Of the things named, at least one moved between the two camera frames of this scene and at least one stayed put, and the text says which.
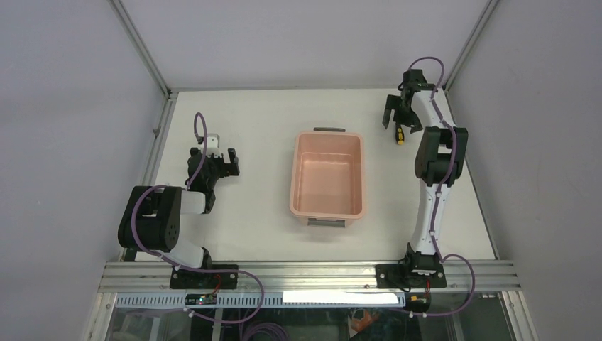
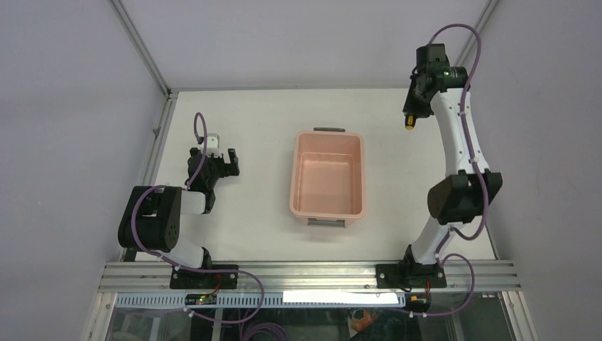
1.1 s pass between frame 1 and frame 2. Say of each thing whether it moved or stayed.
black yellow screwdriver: moved
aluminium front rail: stayed
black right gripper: moved
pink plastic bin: stayed
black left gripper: stayed
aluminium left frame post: stayed
